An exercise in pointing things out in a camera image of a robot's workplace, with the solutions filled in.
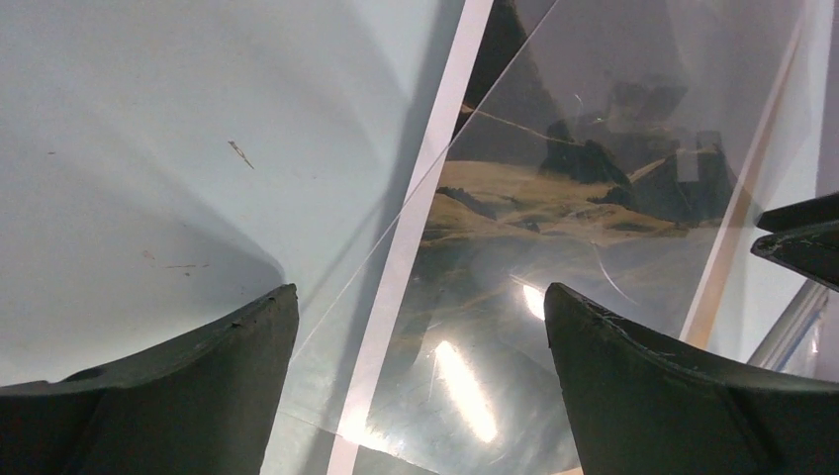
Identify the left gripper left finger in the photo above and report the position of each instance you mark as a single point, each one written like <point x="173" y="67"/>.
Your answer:
<point x="203" y="402"/>

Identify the right aluminium corner post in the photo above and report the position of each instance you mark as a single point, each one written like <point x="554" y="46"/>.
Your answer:
<point x="792" y="344"/>

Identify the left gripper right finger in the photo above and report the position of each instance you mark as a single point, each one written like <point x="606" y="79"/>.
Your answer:
<point x="641" y="402"/>

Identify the landscape photo print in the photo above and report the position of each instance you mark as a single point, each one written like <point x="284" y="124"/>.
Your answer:
<point x="557" y="229"/>

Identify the clear acrylic sheet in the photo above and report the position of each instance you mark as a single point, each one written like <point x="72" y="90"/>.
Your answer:
<point x="524" y="328"/>

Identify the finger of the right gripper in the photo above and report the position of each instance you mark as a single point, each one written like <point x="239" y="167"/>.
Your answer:
<point x="803" y="237"/>

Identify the brown backing board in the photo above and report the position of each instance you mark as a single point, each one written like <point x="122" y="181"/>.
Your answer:
<point x="706" y="301"/>

